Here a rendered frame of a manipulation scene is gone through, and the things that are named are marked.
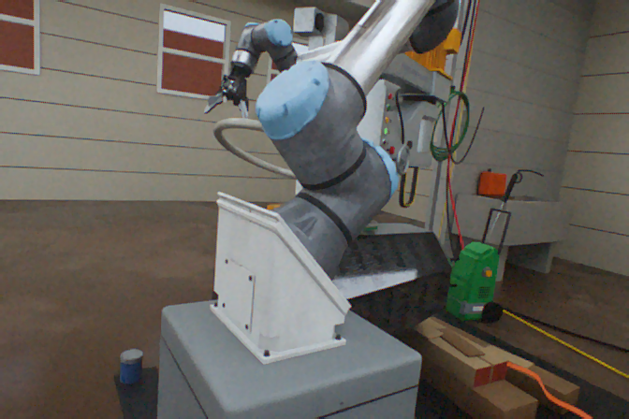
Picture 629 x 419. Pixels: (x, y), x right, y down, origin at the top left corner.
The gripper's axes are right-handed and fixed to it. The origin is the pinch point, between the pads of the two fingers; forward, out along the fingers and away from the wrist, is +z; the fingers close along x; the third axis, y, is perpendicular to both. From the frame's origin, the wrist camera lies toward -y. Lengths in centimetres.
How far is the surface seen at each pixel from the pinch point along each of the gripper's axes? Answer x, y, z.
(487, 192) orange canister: 213, -312, -115
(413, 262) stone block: 93, -64, 20
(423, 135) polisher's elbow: 86, -90, -58
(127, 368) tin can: -24, -70, 108
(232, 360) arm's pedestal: 36, 67, 63
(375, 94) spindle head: 50, -30, -43
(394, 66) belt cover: 55, -31, -59
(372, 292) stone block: 74, -43, 41
